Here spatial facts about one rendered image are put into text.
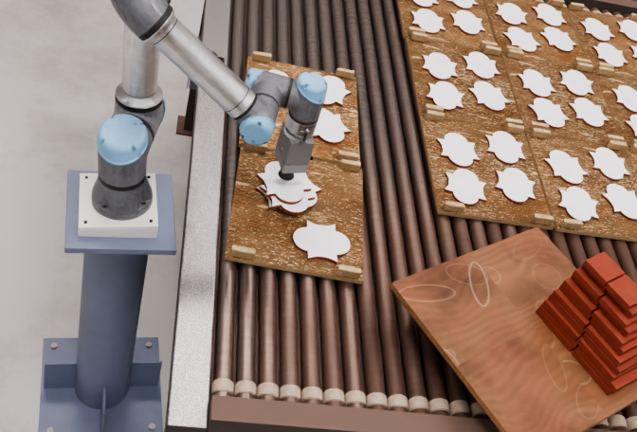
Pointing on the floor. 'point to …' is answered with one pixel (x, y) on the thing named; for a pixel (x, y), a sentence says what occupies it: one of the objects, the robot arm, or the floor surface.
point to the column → (107, 332)
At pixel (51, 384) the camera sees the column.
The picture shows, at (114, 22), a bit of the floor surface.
